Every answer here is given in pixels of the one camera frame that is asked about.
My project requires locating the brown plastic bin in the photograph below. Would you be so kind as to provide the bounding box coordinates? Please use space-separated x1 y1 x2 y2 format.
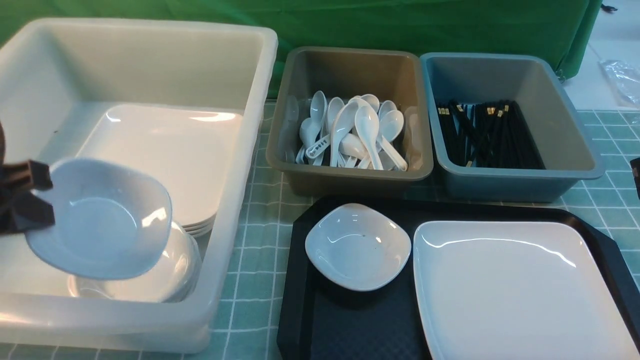
265 47 435 198

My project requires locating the white soup spoon centre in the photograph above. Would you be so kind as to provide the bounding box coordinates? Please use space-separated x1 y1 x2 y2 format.
329 101 360 167

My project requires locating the green checkered tablecloth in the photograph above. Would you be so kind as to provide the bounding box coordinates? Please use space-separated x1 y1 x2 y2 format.
1 103 640 360

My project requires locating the white soup spoon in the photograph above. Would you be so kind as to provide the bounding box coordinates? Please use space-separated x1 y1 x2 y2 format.
329 101 360 167
359 93 381 112
354 105 384 171
377 110 408 171

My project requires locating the white bowl in tub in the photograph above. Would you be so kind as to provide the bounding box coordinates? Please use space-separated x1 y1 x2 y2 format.
67 221 202 303

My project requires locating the white soup spoon back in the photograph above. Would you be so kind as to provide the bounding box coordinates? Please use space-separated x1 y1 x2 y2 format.
359 93 381 112

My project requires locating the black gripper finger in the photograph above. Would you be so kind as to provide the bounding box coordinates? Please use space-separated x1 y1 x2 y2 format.
0 160 53 192

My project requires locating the green backdrop cloth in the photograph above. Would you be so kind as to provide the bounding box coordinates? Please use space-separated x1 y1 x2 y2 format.
0 0 602 98

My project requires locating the black serving tray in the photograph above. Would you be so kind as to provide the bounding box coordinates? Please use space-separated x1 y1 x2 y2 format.
277 195 639 360

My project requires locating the top white square plate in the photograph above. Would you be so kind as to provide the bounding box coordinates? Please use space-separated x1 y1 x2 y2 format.
77 104 243 231

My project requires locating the white soup spoon front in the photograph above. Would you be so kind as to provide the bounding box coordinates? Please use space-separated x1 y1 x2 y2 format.
354 105 384 171

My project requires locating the clear plastic bag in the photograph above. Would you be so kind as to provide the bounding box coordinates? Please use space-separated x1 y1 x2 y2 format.
599 59 640 109

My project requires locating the white soup spoon right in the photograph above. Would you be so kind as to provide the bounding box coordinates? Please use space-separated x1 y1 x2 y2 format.
377 110 408 171

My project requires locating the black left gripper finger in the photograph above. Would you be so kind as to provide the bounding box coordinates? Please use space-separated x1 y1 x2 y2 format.
0 193 56 235

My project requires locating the white bowl tray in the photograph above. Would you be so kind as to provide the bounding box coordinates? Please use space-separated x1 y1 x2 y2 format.
25 157 173 281
305 203 412 292

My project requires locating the large white plastic tub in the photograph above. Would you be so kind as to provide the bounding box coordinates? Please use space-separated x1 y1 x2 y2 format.
1 18 278 354

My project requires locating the bottom stacked white plate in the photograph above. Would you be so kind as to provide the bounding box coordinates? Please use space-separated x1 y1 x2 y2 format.
184 223 213 238

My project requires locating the blue-grey plastic bin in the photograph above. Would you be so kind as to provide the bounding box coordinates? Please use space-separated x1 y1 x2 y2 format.
420 52 606 203

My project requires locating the black chopsticks bundle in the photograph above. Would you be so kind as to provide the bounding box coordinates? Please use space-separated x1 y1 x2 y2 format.
436 99 546 170

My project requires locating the white spoon with lettering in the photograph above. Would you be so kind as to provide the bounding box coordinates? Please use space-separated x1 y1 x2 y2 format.
305 134 331 160

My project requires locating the large white rice plate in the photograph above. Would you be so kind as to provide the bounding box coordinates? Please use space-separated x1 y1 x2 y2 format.
413 220 639 360

